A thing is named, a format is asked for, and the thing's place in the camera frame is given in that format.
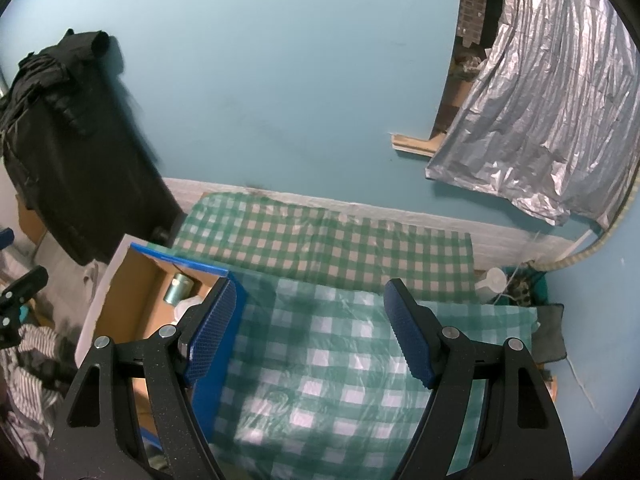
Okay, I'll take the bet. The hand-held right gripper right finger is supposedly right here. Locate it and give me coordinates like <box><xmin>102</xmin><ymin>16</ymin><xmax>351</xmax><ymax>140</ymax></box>
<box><xmin>384</xmin><ymin>278</ymin><xmax>573</xmax><ymax>480</ymax></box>

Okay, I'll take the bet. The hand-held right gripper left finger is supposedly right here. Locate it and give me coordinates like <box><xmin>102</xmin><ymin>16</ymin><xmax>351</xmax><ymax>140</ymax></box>
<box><xmin>45</xmin><ymin>277</ymin><xmax>238</xmax><ymax>480</ymax></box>

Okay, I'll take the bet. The beige oval case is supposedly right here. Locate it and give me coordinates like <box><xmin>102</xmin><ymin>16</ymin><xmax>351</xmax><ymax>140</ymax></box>
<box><xmin>174</xmin><ymin>294</ymin><xmax>203</xmax><ymax>322</ymax></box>

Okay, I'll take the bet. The round teal metal tin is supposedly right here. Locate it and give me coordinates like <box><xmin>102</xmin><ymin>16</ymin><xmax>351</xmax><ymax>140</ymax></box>
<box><xmin>164</xmin><ymin>272</ymin><xmax>195</xmax><ymax>307</ymax></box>

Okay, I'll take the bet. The blue cardboard box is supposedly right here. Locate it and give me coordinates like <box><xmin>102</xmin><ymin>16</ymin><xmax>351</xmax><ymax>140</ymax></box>
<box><xmin>75</xmin><ymin>242</ymin><xmax>248</xmax><ymax>461</ymax></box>

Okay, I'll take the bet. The brown cardboard piece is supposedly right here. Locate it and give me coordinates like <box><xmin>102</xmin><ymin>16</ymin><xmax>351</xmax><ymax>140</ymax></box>
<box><xmin>15</xmin><ymin>195</ymin><xmax>51</xmax><ymax>243</ymax></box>

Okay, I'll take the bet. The grey striped cloth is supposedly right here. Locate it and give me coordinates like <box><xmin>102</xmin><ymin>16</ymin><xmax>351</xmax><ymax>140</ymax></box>
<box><xmin>0</xmin><ymin>322</ymin><xmax>76</xmax><ymax>426</ymax></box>

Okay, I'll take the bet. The light green checked tablecloth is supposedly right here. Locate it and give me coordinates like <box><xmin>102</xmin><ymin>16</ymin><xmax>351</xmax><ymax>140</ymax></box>
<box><xmin>207</xmin><ymin>267</ymin><xmax>541</xmax><ymax>476</ymax></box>

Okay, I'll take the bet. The black hanging garment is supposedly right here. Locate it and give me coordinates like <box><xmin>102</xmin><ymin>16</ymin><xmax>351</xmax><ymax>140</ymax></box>
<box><xmin>0</xmin><ymin>30</ymin><xmax>183</xmax><ymax>266</ymax></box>

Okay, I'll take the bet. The teal plastic basket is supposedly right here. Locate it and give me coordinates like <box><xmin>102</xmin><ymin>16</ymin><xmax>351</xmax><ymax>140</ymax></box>
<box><xmin>505</xmin><ymin>265</ymin><xmax>549</xmax><ymax>306</ymax></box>

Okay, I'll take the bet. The dark grey cushion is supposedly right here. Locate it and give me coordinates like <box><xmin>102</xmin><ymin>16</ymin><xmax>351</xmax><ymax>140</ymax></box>
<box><xmin>530</xmin><ymin>304</ymin><xmax>567</xmax><ymax>363</ymax></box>

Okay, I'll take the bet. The wooden strip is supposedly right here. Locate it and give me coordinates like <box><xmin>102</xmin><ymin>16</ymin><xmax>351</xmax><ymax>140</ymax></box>
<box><xmin>391</xmin><ymin>132</ymin><xmax>441</xmax><ymax>158</ymax></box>

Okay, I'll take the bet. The silver foil curtain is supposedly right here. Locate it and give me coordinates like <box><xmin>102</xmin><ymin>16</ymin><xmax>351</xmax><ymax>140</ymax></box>
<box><xmin>425</xmin><ymin>0</ymin><xmax>640</xmax><ymax>226</ymax></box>

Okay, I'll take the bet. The beige flexible hose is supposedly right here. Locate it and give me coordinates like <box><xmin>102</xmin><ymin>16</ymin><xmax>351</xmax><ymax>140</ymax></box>
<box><xmin>545</xmin><ymin>210</ymin><xmax>631</xmax><ymax>271</ymax></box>

